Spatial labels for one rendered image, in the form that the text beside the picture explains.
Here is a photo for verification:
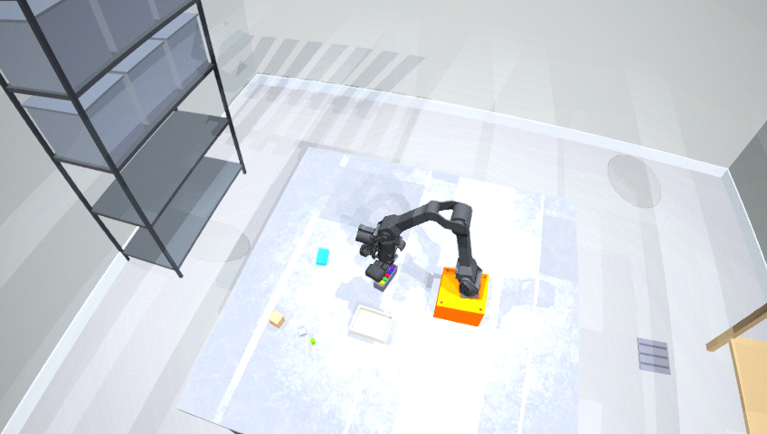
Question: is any white shallow tray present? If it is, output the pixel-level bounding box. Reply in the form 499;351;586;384
349;305;394;344

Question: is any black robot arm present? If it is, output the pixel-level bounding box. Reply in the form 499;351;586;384
355;200;483;299

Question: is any cyan flat block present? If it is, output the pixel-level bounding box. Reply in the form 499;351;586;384
317;249;328;266

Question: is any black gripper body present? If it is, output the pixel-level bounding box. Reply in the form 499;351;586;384
365;240;406;283

